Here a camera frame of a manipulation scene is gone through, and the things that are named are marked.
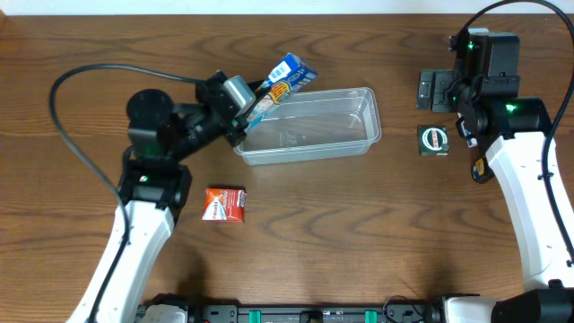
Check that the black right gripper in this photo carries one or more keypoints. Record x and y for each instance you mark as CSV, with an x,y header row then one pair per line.
x,y
432,91

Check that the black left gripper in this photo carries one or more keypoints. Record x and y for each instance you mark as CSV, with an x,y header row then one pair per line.
x,y
230,117

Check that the blue Cool Fever box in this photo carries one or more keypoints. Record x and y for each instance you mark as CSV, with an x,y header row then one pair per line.
x,y
289,76

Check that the red Panadol box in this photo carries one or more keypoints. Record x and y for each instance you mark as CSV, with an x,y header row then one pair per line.
x,y
224,205

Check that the dark bottle with white cap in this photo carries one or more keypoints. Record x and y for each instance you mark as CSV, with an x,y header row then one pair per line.
x,y
481,171

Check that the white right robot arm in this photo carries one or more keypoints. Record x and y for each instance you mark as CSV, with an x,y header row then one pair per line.
x,y
512,134

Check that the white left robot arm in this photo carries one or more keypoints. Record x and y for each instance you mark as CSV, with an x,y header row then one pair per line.
x,y
154,185

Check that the clear plastic container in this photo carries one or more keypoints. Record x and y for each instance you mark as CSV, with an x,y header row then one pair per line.
x,y
313,126

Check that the green Zam-Buk ointment box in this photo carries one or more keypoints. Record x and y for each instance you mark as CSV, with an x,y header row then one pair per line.
x,y
433,141

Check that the white Panadol box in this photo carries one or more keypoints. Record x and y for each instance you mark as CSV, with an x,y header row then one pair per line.
x,y
464,133

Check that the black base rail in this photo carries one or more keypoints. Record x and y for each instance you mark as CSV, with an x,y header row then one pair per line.
x,y
175,308

